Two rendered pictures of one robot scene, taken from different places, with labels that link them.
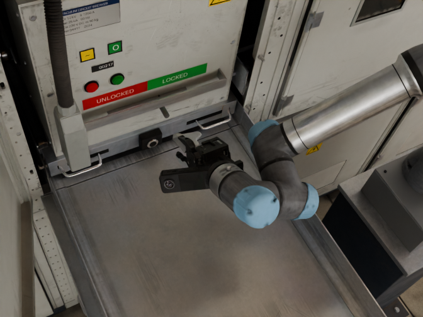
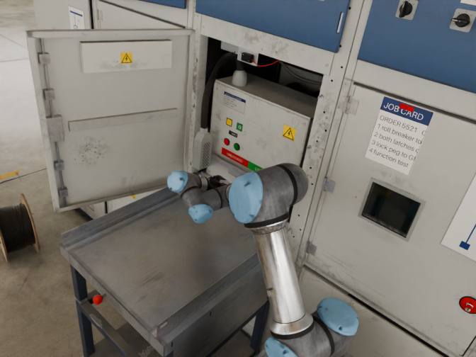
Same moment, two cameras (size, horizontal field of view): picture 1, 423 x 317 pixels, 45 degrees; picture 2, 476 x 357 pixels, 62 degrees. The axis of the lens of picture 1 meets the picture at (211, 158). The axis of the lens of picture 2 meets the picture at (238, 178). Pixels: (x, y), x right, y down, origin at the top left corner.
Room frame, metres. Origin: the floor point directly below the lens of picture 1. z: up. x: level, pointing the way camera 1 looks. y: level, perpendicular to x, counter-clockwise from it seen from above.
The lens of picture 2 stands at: (0.36, -1.25, 1.92)
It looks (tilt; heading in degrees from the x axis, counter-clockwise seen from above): 31 degrees down; 74
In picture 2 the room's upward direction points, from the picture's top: 8 degrees clockwise
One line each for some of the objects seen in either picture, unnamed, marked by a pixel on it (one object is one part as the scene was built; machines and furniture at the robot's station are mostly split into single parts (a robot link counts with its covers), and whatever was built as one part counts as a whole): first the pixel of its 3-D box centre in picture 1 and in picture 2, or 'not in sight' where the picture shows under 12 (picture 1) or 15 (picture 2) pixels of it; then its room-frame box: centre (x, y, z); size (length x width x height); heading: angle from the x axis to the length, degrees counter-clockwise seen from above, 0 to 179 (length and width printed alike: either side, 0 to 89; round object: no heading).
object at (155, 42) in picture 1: (148, 68); (249, 151); (0.81, 0.18, 1.15); 0.48 x 0.01 x 0.48; 127
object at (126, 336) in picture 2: not in sight; (176, 309); (0.50, -0.05, 0.46); 0.64 x 0.58 x 0.66; 37
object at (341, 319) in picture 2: not in sight; (331, 326); (0.87, -0.62, 1.03); 0.13 x 0.12 x 0.14; 23
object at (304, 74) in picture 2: not in sight; (324, 96); (1.27, 0.53, 1.28); 0.58 x 0.02 x 0.19; 127
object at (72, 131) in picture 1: (72, 134); (202, 149); (0.63, 0.31, 1.09); 0.08 x 0.05 x 0.17; 37
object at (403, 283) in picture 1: (366, 257); not in sight; (0.84, -0.61, 0.36); 0.30 x 0.30 x 0.73; 38
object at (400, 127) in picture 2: not in sight; (396, 136); (1.10, -0.31, 1.47); 0.15 x 0.01 x 0.21; 127
